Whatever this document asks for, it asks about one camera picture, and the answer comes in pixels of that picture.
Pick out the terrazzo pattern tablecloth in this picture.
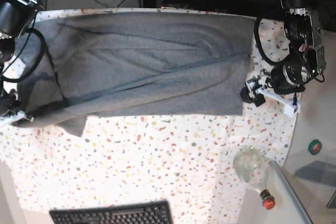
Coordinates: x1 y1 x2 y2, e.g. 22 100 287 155
1 8 296 223

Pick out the grey metal bar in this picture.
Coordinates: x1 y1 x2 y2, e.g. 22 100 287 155
269 161 313 223

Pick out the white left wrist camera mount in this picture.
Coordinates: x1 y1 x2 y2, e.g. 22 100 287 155
244 77 301 118

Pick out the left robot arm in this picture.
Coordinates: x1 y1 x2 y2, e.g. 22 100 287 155
240 0 326 106

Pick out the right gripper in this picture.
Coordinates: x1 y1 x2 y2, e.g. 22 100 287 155
1 89 21 116

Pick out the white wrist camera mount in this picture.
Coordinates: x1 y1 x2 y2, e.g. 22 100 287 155
1 110 34 127
244 77 301 118

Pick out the grey t-shirt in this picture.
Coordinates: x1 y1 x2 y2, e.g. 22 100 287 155
16 13 254 136

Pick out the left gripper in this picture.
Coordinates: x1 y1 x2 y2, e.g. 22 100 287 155
240 63 306 107

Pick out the clear bottle with red cap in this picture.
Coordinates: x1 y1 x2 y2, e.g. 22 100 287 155
233 146 276 210

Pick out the black keyboard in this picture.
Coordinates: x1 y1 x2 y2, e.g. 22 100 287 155
49 201 174 224

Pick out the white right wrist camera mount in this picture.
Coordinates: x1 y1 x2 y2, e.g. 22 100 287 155
1 110 34 127

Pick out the grey laptop corner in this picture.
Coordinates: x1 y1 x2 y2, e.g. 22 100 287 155
326 191 336 209

